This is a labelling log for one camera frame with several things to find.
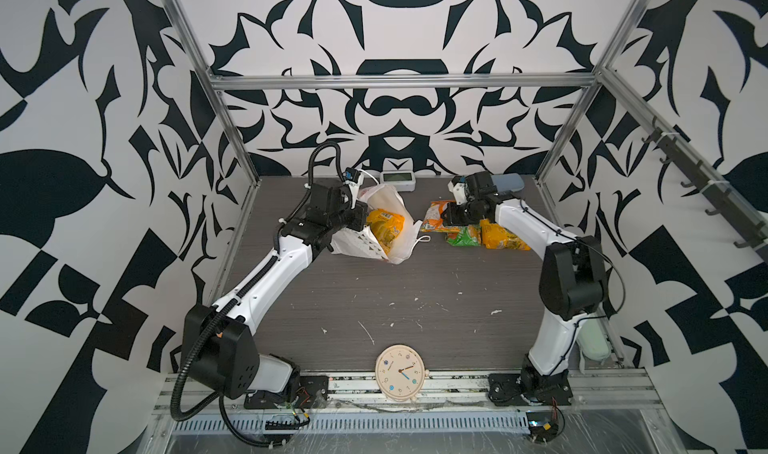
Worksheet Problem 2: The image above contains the patterned paper gift bag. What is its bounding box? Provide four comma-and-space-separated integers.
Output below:
331, 184, 422, 265

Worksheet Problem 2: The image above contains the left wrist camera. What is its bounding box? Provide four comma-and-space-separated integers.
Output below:
343, 168, 365, 206

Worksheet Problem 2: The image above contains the black wall hook rack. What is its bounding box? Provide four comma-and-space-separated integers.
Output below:
640, 117, 767, 263

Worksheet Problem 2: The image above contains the white digital clock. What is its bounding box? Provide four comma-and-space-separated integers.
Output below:
380, 171, 416, 192

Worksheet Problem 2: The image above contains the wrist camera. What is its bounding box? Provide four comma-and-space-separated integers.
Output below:
343, 168, 365, 206
448, 176, 467, 205

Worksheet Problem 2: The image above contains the green corn chips packet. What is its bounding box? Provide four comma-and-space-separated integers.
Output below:
445, 226, 482, 247

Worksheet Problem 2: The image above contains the yellow snack packet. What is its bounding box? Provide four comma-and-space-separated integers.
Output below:
366, 209, 405, 255
480, 220, 531, 251

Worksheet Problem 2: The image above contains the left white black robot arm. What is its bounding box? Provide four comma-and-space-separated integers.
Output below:
170, 176, 368, 421

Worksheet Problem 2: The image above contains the round beige wall clock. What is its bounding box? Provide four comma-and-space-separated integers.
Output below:
374, 344, 430, 402

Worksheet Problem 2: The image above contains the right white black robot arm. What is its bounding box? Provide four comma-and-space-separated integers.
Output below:
441, 172, 608, 406

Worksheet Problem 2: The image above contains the blue-grey glasses case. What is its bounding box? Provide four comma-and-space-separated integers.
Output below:
491, 174, 525, 193

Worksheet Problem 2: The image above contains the orange snack packet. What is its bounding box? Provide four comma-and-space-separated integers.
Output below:
420, 200, 461, 234

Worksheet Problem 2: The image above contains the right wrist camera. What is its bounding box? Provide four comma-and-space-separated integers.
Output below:
448, 176, 467, 205

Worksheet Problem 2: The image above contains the pale green glasses case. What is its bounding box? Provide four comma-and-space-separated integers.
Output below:
577, 321, 612, 362

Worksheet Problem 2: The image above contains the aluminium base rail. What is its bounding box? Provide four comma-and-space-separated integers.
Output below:
139, 366, 684, 453

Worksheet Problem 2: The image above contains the left black corrugated cable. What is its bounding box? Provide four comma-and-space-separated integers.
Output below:
169, 300, 241, 422

